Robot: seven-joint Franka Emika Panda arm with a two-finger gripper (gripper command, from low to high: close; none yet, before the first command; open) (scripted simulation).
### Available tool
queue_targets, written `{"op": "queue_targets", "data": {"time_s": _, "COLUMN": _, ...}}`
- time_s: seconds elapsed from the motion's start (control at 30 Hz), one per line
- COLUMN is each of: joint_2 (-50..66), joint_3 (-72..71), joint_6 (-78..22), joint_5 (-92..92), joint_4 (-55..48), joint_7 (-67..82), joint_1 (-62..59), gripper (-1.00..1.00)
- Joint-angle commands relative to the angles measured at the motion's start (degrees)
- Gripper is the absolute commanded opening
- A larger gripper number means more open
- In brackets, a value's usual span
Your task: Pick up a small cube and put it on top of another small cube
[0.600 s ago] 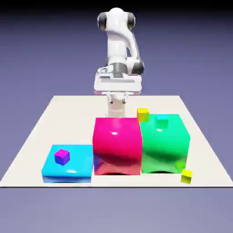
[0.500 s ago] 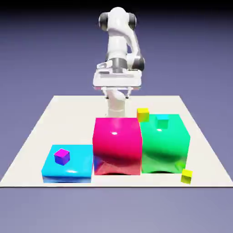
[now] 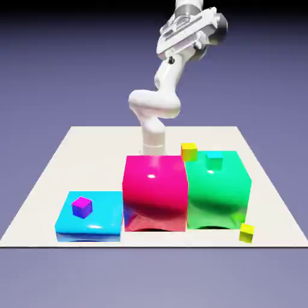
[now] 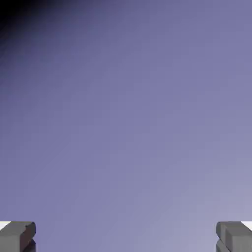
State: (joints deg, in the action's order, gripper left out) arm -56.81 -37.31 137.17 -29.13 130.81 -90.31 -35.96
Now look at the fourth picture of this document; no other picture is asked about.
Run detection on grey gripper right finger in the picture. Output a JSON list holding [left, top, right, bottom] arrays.
[[216, 220, 252, 252]]

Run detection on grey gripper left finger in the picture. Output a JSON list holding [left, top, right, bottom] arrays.
[[0, 220, 37, 252]]

